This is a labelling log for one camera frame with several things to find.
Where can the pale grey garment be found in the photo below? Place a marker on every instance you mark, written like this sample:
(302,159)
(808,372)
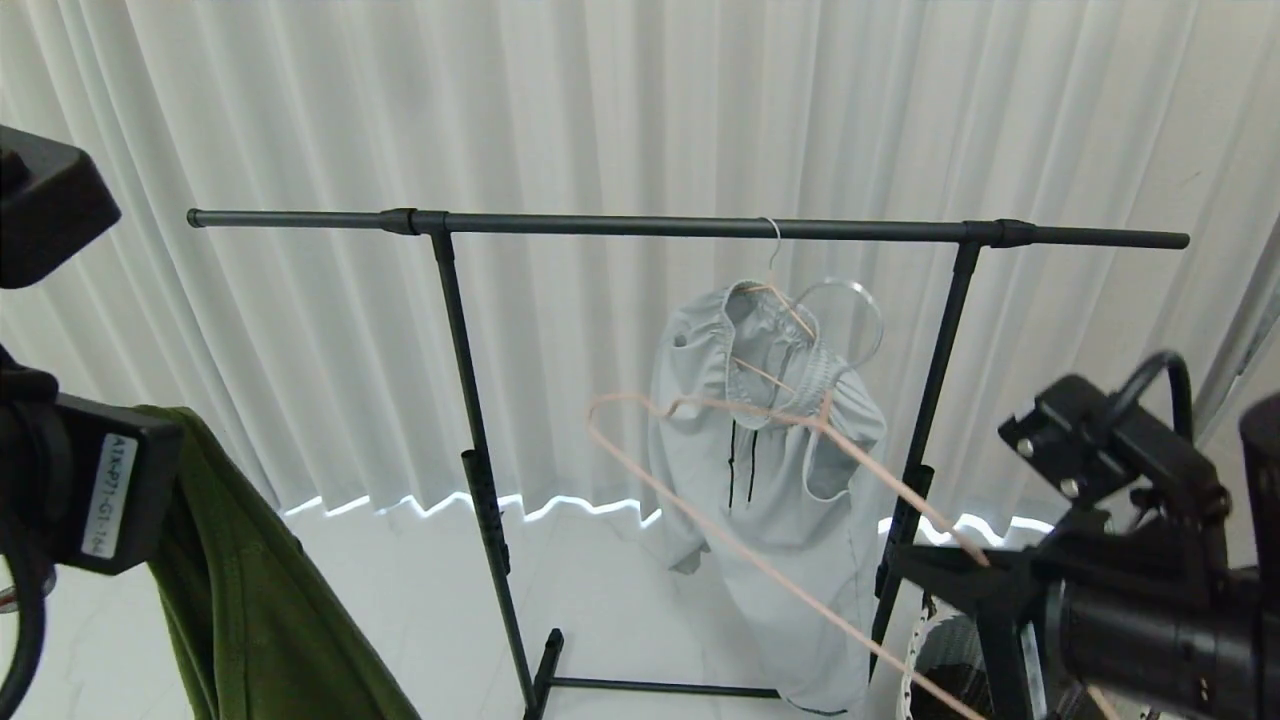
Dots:
(780,520)

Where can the green garment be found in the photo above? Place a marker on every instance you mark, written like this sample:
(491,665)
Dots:
(250,600)

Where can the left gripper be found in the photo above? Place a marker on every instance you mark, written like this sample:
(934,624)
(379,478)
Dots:
(110,480)

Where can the white curtain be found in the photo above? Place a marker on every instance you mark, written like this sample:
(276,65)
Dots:
(600,100)

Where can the white laundry basket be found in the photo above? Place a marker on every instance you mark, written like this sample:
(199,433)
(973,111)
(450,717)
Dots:
(945,660)

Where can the pink clothes hanger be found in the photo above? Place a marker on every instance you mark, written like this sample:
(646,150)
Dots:
(772,255)
(760,565)

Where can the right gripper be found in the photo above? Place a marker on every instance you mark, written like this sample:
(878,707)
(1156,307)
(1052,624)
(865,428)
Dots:
(1150,630)

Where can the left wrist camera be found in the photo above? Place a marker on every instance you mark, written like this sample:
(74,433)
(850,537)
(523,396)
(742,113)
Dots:
(45,205)

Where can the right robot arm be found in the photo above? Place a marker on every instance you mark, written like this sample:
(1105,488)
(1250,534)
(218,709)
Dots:
(1262,480)

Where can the black clothes rack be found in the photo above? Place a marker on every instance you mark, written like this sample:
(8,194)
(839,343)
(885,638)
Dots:
(650,226)

